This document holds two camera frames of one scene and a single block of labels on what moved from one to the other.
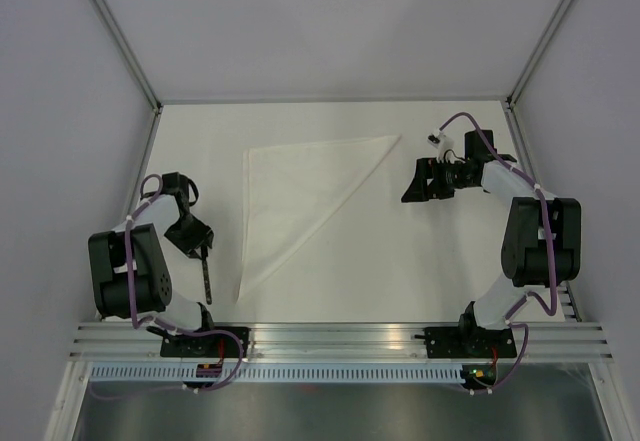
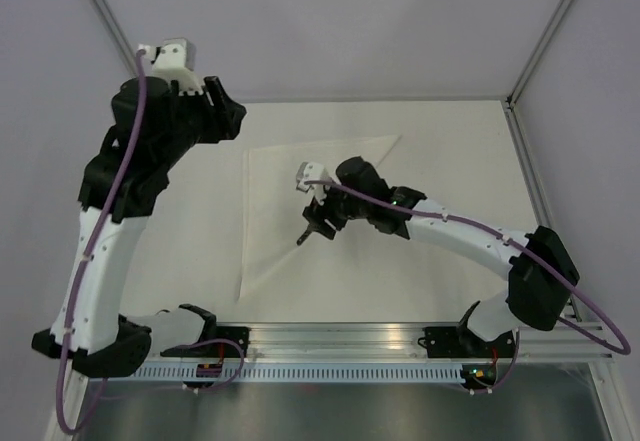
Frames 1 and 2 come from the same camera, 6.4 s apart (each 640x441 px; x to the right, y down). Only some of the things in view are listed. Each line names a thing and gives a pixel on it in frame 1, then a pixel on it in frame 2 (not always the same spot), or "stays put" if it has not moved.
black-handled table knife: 204,253 to 303,237
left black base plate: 218,345 stays put
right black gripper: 418,190 to 315,215
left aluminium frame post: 106,14 stays put
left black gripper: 204,235 to 229,114
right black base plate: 468,343 stays put
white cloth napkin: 288,191 stays put
